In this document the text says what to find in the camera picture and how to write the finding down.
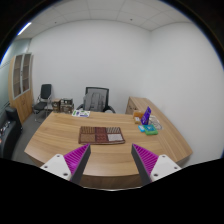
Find white green leaflet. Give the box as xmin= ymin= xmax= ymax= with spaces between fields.
xmin=72 ymin=110 xmax=90 ymax=117

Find clear plastic container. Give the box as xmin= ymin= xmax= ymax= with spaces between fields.
xmin=149 ymin=115 xmax=162 ymax=130

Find blue small box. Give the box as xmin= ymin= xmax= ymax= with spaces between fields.
xmin=138 ymin=125 xmax=145 ymax=132

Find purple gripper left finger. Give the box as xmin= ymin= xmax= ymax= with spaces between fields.
xmin=41 ymin=144 xmax=91 ymax=184

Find green plastic box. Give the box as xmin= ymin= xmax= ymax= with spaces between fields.
xmin=144 ymin=127 xmax=158 ymax=135

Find grey mesh office chair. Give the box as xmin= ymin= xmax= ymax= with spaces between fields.
xmin=77 ymin=87 xmax=115 ymax=113

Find brown patchwork towel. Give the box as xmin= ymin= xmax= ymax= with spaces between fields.
xmin=78 ymin=126 xmax=125 ymax=145

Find black visitor chair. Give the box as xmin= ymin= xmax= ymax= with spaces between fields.
xmin=33 ymin=84 xmax=52 ymax=115

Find cardboard boxes on floor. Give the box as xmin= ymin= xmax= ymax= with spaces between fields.
xmin=52 ymin=98 xmax=74 ymax=114

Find black sofa with items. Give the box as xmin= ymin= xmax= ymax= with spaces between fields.
xmin=0 ymin=106 xmax=22 ymax=159

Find orange small box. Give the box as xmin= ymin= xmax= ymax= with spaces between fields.
xmin=133 ymin=111 xmax=144 ymax=124

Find wooden glass-door cabinet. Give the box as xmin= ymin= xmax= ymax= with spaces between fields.
xmin=8 ymin=53 xmax=33 ymax=123

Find low wooden side cabinet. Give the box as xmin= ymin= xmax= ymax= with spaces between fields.
xmin=126 ymin=97 xmax=156 ymax=114

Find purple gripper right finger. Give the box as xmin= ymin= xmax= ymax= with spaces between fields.
xmin=131 ymin=144 xmax=180 ymax=186

